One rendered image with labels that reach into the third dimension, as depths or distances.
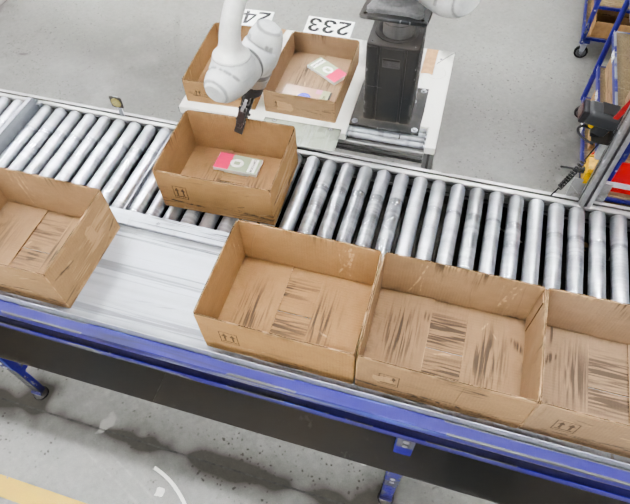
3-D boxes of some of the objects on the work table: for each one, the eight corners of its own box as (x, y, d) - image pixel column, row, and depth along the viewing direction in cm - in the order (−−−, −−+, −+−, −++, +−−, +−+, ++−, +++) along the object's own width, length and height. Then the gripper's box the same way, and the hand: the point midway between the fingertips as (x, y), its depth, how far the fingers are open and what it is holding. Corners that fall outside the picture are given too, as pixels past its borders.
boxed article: (334, 86, 219) (334, 82, 218) (307, 68, 226) (307, 64, 225) (347, 77, 222) (348, 74, 221) (320, 60, 229) (320, 56, 228)
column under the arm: (363, 81, 221) (367, 4, 194) (428, 91, 217) (442, 13, 189) (348, 125, 207) (350, 48, 180) (418, 136, 202) (430, 59, 175)
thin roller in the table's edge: (423, 145, 202) (424, 141, 201) (348, 132, 207) (348, 128, 206) (424, 141, 203) (425, 137, 202) (350, 129, 208) (350, 125, 207)
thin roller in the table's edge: (422, 150, 201) (423, 146, 199) (347, 137, 206) (347, 133, 204) (423, 146, 202) (423, 142, 200) (348, 133, 207) (348, 129, 205)
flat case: (286, 85, 220) (286, 82, 219) (331, 95, 216) (331, 92, 215) (273, 107, 213) (273, 104, 212) (320, 117, 209) (320, 114, 208)
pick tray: (359, 61, 228) (360, 40, 220) (335, 123, 208) (335, 102, 199) (294, 51, 234) (292, 30, 225) (264, 111, 213) (261, 90, 205)
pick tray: (281, 50, 234) (279, 29, 226) (255, 110, 213) (252, 89, 205) (218, 42, 239) (214, 21, 230) (186, 100, 218) (180, 79, 209)
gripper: (257, 100, 168) (242, 149, 187) (272, 71, 175) (256, 121, 195) (234, 90, 167) (221, 140, 187) (250, 61, 174) (236, 112, 194)
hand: (241, 123), depth 188 cm, fingers closed
